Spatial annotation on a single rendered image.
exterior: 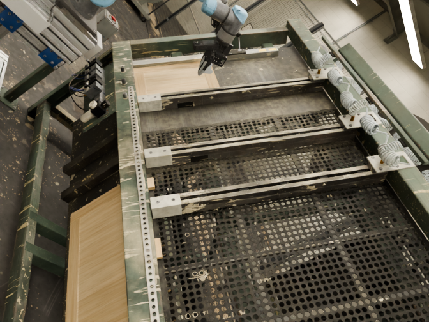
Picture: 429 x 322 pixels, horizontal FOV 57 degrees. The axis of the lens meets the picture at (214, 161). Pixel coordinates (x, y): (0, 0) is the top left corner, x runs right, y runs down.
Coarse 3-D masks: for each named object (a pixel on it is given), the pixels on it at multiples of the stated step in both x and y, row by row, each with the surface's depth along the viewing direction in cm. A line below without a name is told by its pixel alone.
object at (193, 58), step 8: (264, 48) 264; (184, 56) 256; (192, 56) 256; (200, 56) 256; (232, 56) 258; (240, 56) 259; (248, 56) 261; (256, 56) 262; (264, 56) 263; (136, 64) 248; (144, 64) 249; (152, 64) 250; (160, 64) 251; (168, 64) 252
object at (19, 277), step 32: (64, 96) 283; (96, 128) 268; (32, 160) 239; (96, 160) 247; (32, 192) 220; (64, 192) 236; (96, 192) 229; (32, 224) 207; (160, 224) 189; (32, 256) 196; (64, 288) 200; (192, 288) 211; (64, 320) 188
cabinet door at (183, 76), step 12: (144, 72) 246; (156, 72) 247; (168, 72) 247; (180, 72) 247; (192, 72) 247; (144, 84) 237; (156, 84) 237; (168, 84) 238; (180, 84) 238; (192, 84) 238; (204, 84) 238; (216, 84) 238
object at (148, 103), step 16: (320, 64) 224; (288, 80) 232; (304, 80) 233; (320, 80) 232; (144, 96) 219; (160, 96) 220; (176, 96) 220; (192, 96) 221; (208, 96) 223; (224, 96) 225; (240, 96) 227; (256, 96) 230; (272, 96) 232
